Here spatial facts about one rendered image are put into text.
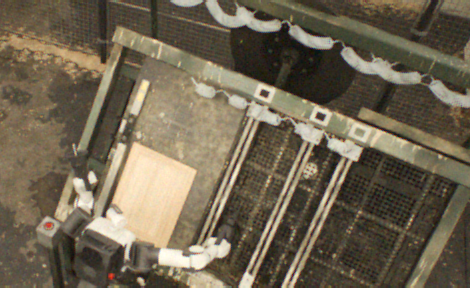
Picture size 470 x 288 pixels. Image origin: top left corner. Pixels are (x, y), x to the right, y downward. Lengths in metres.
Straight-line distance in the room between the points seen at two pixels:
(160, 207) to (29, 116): 2.37
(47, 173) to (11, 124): 0.70
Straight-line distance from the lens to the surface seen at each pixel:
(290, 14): 3.24
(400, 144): 3.17
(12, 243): 4.66
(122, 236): 3.04
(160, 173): 3.44
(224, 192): 3.33
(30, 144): 5.26
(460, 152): 3.39
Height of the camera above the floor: 3.96
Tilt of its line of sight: 51 degrees down
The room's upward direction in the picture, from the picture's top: 7 degrees clockwise
